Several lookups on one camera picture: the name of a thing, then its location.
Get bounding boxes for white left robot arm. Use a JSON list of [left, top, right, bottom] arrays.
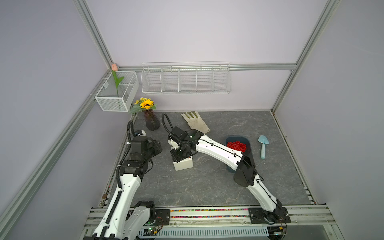
[[83, 136, 162, 240]]

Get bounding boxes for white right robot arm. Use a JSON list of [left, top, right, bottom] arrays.
[[167, 127, 291, 225]]

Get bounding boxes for long white wire shelf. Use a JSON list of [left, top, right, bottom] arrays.
[[142, 62, 232, 95]]

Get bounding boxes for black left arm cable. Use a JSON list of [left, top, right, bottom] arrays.
[[126, 119, 136, 142]]

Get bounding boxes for white work glove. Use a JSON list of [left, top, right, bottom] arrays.
[[181, 111, 210, 134]]

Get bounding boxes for dark blue tray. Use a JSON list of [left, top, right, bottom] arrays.
[[226, 136, 253, 164]]

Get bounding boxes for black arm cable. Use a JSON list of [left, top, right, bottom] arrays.
[[126, 119, 136, 142], [161, 112, 175, 136]]

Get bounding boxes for pink artificial tulip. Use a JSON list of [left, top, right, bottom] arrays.
[[111, 63, 125, 98]]

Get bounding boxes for white metal box with screws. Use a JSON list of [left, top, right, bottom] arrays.
[[173, 157, 193, 171]]

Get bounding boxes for white vented cable duct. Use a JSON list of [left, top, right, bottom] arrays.
[[137, 226, 270, 240]]

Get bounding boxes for dark purple glass vase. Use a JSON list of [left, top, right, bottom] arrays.
[[144, 110, 160, 131]]

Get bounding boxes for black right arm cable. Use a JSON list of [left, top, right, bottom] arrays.
[[161, 112, 175, 136]]

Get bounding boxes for yellow sunflower bouquet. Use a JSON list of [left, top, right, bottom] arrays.
[[129, 98, 157, 114]]

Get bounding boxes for pile of red sleeves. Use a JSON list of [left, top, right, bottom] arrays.
[[227, 141, 247, 153]]

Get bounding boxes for light blue garden trowel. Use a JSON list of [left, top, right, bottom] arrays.
[[258, 135, 270, 160]]

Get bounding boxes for small white wire basket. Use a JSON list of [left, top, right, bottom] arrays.
[[95, 71, 140, 112]]

